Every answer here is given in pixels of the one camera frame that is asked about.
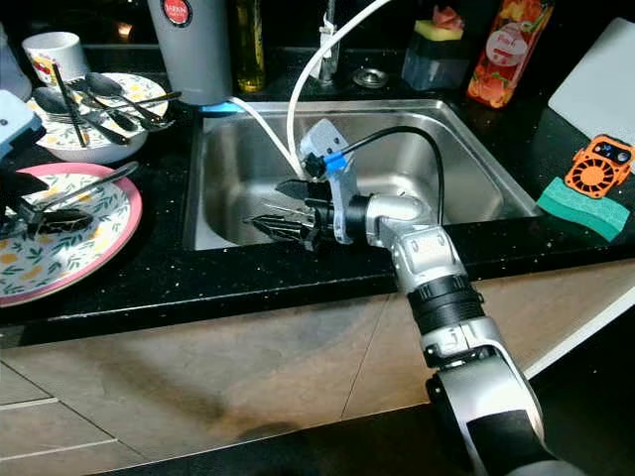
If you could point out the white cutting board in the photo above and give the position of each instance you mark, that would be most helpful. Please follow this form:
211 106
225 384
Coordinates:
600 89

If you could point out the yellow sponge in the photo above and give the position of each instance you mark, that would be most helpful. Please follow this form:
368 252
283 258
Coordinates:
437 32

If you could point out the stainless steel sink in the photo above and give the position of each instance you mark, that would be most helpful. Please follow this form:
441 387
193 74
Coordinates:
466 169

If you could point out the amber oil bottle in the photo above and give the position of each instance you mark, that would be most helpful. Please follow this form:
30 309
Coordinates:
250 40

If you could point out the white floral bowl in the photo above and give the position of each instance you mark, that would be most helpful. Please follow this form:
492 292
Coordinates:
94 152

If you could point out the white floral mug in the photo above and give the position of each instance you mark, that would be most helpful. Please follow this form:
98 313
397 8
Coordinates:
55 55

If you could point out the chrome kitchen faucet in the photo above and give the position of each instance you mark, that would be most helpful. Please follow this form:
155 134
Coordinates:
327 35

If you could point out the dark sponge holder box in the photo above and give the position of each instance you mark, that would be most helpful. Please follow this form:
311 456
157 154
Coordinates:
432 64

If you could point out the small orange fan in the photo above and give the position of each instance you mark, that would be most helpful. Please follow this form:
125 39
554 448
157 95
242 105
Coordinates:
595 169

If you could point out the long slim metal utensil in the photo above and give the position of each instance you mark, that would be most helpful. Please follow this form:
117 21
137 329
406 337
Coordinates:
149 102

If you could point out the pink rimmed floral plate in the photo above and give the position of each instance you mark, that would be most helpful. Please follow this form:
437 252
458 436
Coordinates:
99 253

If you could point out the round chrome hole cover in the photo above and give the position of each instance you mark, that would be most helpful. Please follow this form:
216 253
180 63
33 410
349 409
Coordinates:
370 77

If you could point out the grey water purifier red logo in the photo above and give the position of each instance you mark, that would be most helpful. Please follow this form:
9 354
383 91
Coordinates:
189 50

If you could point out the dark metal spoon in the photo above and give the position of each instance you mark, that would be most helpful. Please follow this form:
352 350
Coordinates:
104 84
50 99

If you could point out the black chopstick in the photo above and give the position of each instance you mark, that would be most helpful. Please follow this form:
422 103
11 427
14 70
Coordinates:
71 102

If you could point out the pink scrubber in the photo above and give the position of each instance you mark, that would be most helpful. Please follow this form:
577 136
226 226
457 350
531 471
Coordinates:
448 17

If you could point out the silver fork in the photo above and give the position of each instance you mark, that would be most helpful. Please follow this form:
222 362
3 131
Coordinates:
270 209

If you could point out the beige cabinet door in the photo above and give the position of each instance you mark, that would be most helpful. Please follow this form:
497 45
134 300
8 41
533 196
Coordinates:
556 312
208 367

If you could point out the thin white purifier tube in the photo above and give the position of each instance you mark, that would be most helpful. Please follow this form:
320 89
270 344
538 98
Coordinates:
263 129

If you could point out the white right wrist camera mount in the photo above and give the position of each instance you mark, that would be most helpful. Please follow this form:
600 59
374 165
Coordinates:
325 144

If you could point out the black floor mat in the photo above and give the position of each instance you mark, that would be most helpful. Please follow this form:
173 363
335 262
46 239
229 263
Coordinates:
308 446

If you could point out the green sponge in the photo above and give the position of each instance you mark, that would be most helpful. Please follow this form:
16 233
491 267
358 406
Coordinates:
575 206

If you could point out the orange dish soap bottle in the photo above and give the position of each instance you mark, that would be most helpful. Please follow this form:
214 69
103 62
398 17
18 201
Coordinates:
511 50

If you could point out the beige drawer front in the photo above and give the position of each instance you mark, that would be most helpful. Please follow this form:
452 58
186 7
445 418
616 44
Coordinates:
20 387
50 468
50 431

